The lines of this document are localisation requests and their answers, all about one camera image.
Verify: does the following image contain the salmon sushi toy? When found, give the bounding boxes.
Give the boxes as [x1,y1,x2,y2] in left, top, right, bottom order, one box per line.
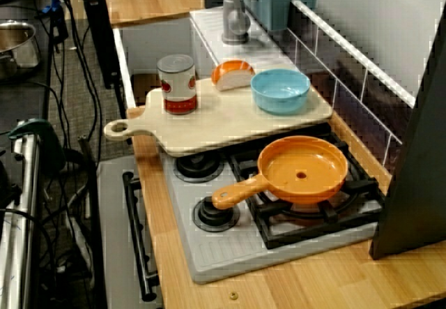
[211,59,256,92]

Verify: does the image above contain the tomato soup can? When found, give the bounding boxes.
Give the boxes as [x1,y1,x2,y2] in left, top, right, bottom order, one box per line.
[156,54,199,115]

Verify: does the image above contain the orange toy frying pan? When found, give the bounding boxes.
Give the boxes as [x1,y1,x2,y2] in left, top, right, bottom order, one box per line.
[211,135,349,211]

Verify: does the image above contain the black stove knob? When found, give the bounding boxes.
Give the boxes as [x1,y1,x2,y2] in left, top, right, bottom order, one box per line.
[174,151,224,183]
[193,196,241,233]

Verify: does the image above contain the light blue bowl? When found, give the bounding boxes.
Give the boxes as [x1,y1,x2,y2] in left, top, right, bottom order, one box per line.
[250,68,312,116]

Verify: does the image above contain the grey stove top panel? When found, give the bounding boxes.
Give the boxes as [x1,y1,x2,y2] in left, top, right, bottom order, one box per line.
[163,123,386,285]

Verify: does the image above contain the grey toy faucet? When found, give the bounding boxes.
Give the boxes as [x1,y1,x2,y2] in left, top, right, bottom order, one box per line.
[221,0,252,44]

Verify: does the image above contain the white sink unit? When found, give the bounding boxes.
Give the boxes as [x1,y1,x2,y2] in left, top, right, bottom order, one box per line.
[113,7,300,111]

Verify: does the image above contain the white oven door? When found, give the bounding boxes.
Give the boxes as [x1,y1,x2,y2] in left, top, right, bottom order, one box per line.
[97,155,164,309]

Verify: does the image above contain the dark tile backsplash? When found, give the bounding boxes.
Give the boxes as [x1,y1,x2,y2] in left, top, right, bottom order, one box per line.
[285,0,417,170]

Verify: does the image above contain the black stove burner grate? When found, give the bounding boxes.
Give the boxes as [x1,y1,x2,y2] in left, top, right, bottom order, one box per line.
[226,127,386,250]

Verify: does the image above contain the teal box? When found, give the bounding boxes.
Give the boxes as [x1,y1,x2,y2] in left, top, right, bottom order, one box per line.
[256,0,323,33]

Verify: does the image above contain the green clamp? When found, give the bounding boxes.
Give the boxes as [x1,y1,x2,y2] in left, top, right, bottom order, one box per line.
[7,119,66,174]

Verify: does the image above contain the metal pot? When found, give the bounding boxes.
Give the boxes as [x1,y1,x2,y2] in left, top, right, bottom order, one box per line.
[0,19,39,80]

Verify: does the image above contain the wooden cutting board with handle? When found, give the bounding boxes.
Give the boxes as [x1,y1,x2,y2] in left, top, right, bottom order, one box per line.
[103,77,334,157]

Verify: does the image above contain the black oven door handle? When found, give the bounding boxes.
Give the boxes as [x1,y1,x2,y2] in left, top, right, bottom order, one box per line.
[121,171,157,302]

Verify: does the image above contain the aluminium extrusion frame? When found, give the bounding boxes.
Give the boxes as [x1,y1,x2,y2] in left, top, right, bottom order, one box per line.
[0,134,39,309]

